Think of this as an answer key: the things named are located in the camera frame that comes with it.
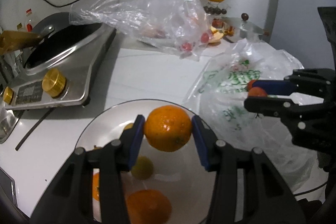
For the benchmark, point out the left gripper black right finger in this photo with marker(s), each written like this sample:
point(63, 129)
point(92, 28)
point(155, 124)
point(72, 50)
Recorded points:
point(267, 198)

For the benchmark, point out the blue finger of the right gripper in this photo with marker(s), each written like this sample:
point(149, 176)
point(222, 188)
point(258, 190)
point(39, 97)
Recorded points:
point(276, 87)
point(278, 107)

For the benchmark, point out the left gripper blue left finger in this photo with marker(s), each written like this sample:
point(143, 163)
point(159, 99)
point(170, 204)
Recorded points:
point(68, 198)

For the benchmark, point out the red cherry tomato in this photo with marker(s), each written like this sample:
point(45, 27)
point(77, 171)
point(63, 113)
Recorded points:
point(257, 92)
point(250, 85)

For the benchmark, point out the yellow-green longan fruit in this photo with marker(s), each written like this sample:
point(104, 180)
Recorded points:
point(96, 147)
point(128, 126)
point(143, 168)

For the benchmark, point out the large front mandarin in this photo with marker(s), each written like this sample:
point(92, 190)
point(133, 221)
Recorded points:
point(148, 206)

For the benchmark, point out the printed white plastic bag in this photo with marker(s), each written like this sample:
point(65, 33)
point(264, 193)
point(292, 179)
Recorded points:
point(219, 97)

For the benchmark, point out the small steel pot with lid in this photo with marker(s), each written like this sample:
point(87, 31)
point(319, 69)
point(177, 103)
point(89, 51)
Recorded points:
point(236, 29)

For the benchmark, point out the white round plate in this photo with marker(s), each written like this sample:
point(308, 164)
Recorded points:
point(177, 175)

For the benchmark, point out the orange peel pile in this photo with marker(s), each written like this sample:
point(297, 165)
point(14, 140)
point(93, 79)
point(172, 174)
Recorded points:
point(220, 29)

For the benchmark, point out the dark chopstick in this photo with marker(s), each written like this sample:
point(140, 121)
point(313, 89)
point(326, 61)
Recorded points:
point(34, 127)

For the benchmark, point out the clear box of dates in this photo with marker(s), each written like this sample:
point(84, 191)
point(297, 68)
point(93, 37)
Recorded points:
point(216, 8)

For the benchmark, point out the steel wok lid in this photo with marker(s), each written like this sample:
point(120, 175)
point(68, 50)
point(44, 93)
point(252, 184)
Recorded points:
point(9, 120)

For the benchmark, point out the grey refrigerator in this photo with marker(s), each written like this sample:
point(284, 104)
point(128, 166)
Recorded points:
point(298, 29)

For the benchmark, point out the silver induction cooker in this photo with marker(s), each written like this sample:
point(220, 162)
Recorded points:
point(61, 71)

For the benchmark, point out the clear crumpled plastic bag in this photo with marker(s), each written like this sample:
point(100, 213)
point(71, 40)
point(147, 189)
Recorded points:
point(178, 27)

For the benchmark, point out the red label bottle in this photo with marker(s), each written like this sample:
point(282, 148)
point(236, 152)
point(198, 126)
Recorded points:
point(30, 20)

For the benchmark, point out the black wok with wooden handle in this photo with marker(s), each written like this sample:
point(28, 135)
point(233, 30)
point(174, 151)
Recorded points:
point(39, 37)

